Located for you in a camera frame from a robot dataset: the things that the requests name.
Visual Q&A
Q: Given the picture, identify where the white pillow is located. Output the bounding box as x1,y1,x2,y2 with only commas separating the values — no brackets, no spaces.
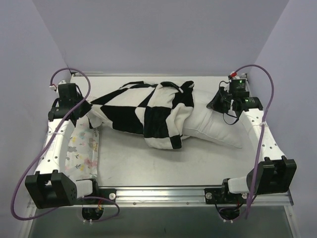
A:
183,89,243,149

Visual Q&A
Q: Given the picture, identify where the black white checkered pillowcase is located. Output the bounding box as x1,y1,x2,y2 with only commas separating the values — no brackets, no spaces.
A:
87,81,194,149

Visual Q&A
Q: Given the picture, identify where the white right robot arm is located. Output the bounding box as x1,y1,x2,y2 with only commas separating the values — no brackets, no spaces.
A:
207,77,297,203

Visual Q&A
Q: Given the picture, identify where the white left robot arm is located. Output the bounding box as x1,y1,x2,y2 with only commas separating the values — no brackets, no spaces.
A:
25,83,100,209

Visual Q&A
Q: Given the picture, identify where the floral print pillow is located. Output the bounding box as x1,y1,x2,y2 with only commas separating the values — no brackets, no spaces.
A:
65,117,100,180

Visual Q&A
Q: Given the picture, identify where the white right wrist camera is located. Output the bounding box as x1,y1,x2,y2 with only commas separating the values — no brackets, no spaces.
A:
228,71,248,81

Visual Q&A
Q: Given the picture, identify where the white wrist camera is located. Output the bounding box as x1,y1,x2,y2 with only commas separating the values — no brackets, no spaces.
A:
228,71,248,81
49,80,66,92

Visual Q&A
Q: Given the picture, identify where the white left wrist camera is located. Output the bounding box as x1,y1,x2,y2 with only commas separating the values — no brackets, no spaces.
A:
49,80,66,92

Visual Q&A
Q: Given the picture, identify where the aluminium back rail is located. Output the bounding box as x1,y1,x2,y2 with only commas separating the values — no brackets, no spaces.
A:
71,71,109,77

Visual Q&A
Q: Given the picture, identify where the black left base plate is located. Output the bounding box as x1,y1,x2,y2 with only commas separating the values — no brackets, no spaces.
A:
78,187,117,205

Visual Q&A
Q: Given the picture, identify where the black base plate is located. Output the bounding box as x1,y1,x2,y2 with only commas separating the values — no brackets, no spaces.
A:
204,188,232,204
78,187,117,205

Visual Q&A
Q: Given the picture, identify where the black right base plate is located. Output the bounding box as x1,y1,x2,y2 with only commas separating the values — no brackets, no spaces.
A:
204,188,232,204

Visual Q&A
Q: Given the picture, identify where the aluminium front rail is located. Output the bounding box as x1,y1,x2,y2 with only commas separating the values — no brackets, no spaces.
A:
27,187,294,208

